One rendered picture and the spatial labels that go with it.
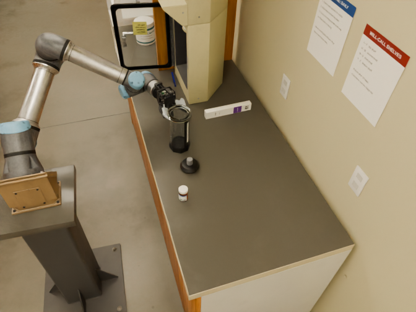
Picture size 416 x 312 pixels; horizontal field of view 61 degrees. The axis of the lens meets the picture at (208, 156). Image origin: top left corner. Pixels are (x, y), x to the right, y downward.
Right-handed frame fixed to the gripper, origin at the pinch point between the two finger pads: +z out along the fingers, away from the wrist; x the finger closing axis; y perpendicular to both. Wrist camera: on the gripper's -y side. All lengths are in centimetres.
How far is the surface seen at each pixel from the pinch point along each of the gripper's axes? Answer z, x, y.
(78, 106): -184, -13, -105
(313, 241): 73, 19, -24
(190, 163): 15.1, -3.6, -16.4
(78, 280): 0, -70, -85
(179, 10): -25.6, 17.2, 35.7
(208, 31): -22.6, 30.9, 23.1
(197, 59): -24.8, 25.5, 8.8
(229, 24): -53, 66, 7
